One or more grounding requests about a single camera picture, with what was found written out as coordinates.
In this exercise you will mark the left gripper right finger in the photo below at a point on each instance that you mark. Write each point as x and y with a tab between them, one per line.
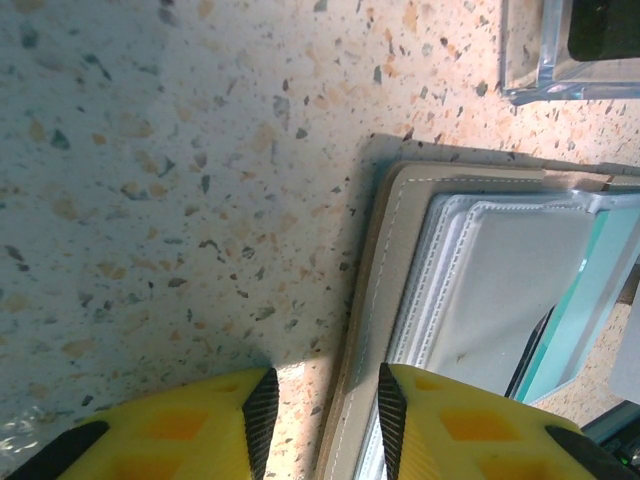
475	440

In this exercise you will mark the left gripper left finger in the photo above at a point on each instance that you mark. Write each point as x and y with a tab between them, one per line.
175	440

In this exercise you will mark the black credit card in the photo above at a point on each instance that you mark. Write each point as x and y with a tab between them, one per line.
605	30
531	350

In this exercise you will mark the grey card holder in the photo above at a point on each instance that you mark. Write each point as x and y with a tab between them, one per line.
500	275

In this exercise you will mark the teal credit card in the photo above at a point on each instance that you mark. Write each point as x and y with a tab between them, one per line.
600	280

